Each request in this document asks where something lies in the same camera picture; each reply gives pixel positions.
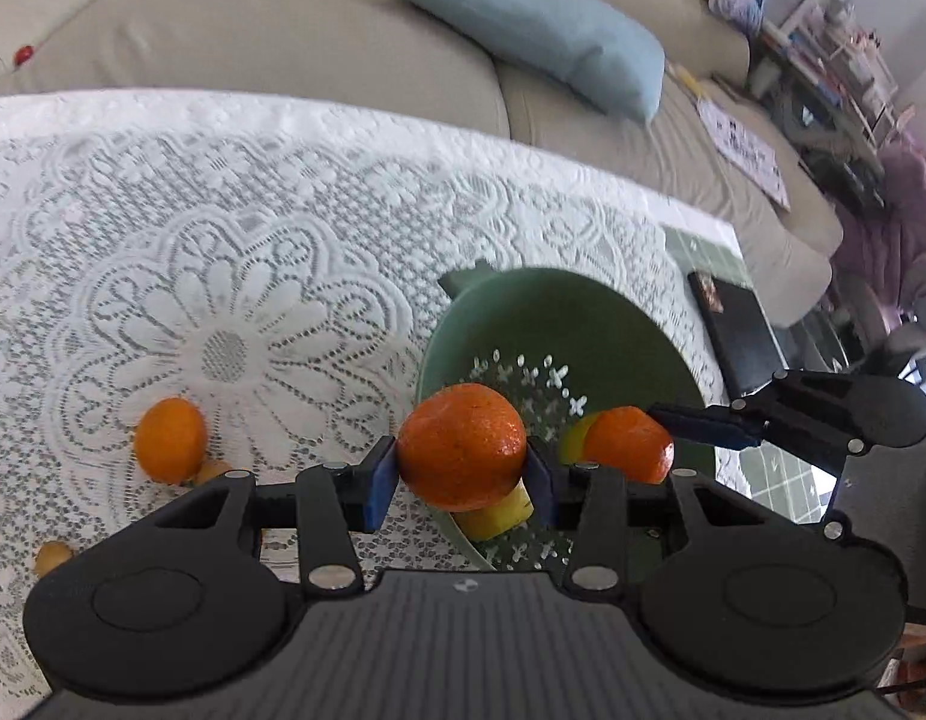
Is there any beige sofa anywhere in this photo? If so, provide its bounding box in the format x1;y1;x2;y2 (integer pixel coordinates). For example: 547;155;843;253
0;0;846;331

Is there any large orange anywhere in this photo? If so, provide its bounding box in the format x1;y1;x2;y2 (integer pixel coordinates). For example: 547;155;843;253
397;382;528;514

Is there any yellow lemon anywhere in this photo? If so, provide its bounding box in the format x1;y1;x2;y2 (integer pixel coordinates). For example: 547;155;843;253
454;481;534;542

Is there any light blue pillow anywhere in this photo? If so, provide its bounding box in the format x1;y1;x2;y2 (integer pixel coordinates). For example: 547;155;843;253
386;0;668;123

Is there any white lace tablecloth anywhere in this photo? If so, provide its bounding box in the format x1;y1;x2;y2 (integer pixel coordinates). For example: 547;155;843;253
0;90;750;702

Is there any green colander bowl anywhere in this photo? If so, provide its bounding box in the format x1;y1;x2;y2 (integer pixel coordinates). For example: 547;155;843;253
413;259;723;578

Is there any cluttered white shelf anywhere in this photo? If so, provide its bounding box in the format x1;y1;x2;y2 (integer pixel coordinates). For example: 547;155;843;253
755;0;908;205

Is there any printed paper sheet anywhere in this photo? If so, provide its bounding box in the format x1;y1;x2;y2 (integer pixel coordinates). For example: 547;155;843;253
695;96;792;211

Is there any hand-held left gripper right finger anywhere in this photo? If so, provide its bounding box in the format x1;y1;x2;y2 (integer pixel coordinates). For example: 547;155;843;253
524;442;816;595

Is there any black book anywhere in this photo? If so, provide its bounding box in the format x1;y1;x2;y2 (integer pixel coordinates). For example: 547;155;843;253
688;270;792;398

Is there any green grid cutting mat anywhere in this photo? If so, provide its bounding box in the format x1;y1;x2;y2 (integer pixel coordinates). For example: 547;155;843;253
661;225;840;527

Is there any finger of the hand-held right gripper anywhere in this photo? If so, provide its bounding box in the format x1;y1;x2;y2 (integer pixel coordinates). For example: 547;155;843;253
648;369;870;458

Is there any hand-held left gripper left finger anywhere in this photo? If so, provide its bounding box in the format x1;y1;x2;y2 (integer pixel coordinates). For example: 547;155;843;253
151;439;401;596

